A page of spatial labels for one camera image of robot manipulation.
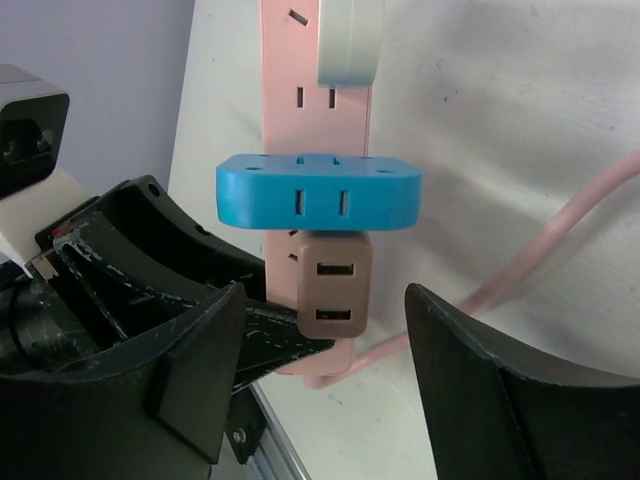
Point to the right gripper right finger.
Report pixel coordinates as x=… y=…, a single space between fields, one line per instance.
x=497 y=408

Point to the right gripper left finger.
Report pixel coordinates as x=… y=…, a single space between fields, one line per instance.
x=127 y=428

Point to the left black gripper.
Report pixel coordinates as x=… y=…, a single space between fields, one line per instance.
x=152 y=290

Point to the blue plug adapter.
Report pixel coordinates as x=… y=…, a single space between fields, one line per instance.
x=317 y=192

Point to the brown USB charger plug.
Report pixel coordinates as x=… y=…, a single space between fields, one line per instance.
x=334 y=279

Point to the pink power strip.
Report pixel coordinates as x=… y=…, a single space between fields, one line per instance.
x=297 y=119

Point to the white plug adapter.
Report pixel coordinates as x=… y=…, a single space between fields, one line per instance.
x=349 y=42

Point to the aluminium front rail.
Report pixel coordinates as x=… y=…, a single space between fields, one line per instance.
x=259 y=441

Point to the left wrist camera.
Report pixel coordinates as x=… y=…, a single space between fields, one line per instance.
x=35 y=191

